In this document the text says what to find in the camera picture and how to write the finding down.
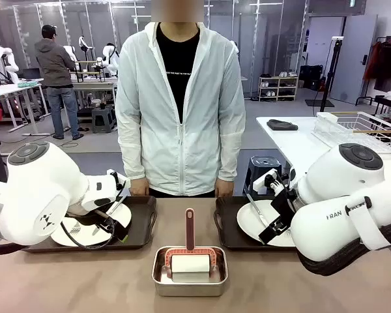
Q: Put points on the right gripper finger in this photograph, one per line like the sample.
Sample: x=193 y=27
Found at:
x=268 y=233
x=285 y=225

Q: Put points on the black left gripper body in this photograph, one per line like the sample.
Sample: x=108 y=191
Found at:
x=119 y=229

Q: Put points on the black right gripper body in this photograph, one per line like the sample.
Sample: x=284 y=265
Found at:
x=285 y=203

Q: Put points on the white round plate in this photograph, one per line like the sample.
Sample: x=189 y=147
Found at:
x=249 y=223
x=121 y=217

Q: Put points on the silver table knife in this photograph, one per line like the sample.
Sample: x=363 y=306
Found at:
x=117 y=205
x=257 y=210

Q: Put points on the dark brown serving tray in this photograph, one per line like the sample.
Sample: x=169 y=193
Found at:
x=143 y=221
x=228 y=228

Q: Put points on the person's left forearm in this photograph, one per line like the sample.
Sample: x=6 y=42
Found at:
x=231 y=156

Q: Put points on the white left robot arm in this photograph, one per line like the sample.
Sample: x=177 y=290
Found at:
x=36 y=182

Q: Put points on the person's right forearm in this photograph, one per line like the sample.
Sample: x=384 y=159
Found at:
x=130 y=156

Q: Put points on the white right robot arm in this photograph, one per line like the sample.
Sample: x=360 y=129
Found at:
x=332 y=225

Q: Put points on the person's right hand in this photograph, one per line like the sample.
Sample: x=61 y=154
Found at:
x=139 y=187

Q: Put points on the person's left hand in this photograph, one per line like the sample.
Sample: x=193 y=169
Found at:
x=225 y=188

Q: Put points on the dark blue plastic stool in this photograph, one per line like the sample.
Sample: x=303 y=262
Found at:
x=264 y=163

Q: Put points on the white side table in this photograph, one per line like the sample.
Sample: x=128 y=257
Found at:
x=296 y=143

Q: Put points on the dark folded cloth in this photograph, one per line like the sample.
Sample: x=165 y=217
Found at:
x=281 y=125

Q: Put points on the rectangular stainless steel tray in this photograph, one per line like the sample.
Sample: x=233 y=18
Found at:
x=189 y=288

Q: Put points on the gray plastic stool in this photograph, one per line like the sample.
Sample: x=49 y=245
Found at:
x=102 y=119

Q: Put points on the wooden shoe rack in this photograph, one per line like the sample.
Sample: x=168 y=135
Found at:
x=278 y=86

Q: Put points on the person in white jacket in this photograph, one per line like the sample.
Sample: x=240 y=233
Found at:
x=156 y=114

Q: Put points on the black stacked boxes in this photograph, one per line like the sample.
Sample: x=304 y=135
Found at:
x=311 y=76

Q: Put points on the white background desk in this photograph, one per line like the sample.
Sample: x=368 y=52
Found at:
x=91 y=86
x=16 y=89

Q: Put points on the black clothes rack with coats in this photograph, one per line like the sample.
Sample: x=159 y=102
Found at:
x=386 y=65

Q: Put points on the man in gray hoodie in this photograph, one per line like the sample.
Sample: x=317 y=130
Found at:
x=53 y=65

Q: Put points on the black-white hanging robot gripper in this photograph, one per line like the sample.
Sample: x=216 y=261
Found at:
x=83 y=42

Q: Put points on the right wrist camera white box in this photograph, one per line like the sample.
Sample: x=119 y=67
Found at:
x=262 y=182

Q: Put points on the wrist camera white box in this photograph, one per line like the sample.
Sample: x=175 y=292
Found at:
x=111 y=172
x=262 y=182

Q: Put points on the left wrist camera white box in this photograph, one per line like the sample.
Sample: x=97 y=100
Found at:
x=111 y=172

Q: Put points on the black camera tripod stand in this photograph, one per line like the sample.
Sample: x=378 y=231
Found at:
x=329 y=81

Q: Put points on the black frame wooden shelf rack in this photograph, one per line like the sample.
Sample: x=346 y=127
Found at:
x=89 y=70

